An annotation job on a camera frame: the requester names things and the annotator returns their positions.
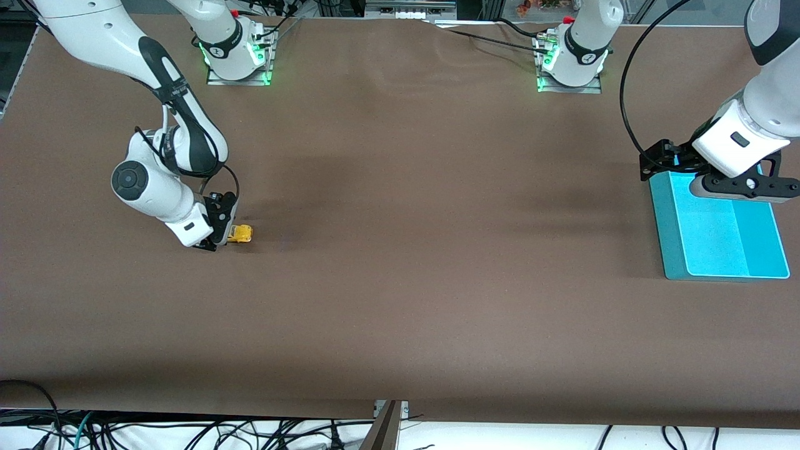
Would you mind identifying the turquoise plastic bin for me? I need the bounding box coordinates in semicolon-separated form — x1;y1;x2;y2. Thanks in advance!
649;169;791;281

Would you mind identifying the brown table cover sheet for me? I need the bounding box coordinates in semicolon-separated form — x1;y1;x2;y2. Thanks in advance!
0;11;800;432

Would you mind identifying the white power strip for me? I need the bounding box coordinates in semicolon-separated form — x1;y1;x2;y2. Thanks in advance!
366;0;457;19

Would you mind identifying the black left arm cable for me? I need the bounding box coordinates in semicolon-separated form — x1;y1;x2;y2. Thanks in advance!
619;0;694;157

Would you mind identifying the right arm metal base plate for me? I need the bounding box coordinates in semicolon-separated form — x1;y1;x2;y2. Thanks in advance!
206;28;276;87

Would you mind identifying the black cable tangle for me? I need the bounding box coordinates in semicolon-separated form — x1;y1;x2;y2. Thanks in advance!
94;417;351;450

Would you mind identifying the black base power cable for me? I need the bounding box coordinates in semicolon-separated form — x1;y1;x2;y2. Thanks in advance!
431;17;552;56

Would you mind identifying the black looping cable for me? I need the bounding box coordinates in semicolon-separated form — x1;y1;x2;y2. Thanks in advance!
0;379;61;433

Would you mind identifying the black base cable bundle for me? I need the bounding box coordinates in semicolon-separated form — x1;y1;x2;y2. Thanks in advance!
241;0;302;46

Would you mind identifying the teal cable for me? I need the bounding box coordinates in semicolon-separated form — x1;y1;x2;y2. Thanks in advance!
74;411;94;450

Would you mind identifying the metal table edge bracket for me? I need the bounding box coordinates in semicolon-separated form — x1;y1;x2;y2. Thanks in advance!
359;400;410;450

